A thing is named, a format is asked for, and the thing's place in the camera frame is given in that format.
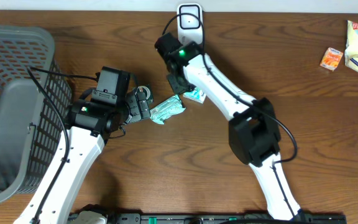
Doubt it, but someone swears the teal wrapper packet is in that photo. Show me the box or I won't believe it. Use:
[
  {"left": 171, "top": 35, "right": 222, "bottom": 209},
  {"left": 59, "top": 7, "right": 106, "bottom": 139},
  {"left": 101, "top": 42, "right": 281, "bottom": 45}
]
[{"left": 150, "top": 95, "right": 186, "bottom": 125}]

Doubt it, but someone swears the dark green round-label box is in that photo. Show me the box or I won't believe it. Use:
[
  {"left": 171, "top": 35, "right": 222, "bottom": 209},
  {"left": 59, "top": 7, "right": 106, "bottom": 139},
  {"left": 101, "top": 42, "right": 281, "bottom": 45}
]
[{"left": 138, "top": 85, "right": 154, "bottom": 104}]

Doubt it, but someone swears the green tissue pack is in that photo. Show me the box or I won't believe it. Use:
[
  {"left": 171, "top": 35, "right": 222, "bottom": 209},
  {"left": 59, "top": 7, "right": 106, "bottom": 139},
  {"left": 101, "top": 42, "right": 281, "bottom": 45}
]
[{"left": 183, "top": 87, "right": 206, "bottom": 104}]

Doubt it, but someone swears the orange snack packet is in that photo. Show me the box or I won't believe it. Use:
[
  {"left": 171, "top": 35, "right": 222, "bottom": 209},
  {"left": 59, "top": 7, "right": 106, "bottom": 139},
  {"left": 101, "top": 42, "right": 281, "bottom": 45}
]
[{"left": 319, "top": 47, "right": 343, "bottom": 71}]

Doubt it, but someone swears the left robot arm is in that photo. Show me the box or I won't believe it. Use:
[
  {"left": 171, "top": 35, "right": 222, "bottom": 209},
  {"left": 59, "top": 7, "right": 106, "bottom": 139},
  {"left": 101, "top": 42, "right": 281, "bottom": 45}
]
[{"left": 15, "top": 88, "right": 150, "bottom": 223}]

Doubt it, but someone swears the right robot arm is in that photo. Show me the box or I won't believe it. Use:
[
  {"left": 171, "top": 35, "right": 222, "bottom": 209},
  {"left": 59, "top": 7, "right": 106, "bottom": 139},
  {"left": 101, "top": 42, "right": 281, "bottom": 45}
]
[{"left": 156, "top": 41, "right": 301, "bottom": 220}]

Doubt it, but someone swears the white barcode scanner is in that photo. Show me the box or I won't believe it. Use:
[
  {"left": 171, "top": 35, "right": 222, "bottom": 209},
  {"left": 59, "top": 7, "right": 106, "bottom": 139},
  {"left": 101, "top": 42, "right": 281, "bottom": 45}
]
[{"left": 177, "top": 3, "right": 203, "bottom": 45}]

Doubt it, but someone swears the grey plastic shopping basket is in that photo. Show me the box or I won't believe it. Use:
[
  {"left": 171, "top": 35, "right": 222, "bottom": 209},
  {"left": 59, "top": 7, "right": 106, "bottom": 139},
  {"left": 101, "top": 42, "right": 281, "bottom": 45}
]
[{"left": 0, "top": 25, "right": 72, "bottom": 203}]

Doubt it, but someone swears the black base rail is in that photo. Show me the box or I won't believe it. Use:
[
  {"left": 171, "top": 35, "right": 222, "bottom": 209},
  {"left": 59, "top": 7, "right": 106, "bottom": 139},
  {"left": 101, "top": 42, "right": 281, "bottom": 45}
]
[{"left": 68, "top": 212, "right": 348, "bottom": 224}]

